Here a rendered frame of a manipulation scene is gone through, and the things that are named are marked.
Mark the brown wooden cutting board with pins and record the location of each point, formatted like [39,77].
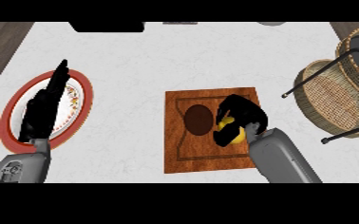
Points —
[202,152]

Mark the pale grey round object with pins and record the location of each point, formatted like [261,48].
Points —
[271,23]

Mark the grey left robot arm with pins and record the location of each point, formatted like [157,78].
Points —
[27,163]

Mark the yellow lemon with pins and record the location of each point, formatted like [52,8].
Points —
[240,136]

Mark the red-rimmed floral plate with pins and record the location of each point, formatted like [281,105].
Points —
[74,101]

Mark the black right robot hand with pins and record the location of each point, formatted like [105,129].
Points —
[243,109]

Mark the wicker tiered basket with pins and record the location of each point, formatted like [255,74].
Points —
[334,98]

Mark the black appliance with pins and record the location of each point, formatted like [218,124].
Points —
[108,26]

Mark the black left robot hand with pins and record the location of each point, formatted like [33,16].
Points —
[45,107]

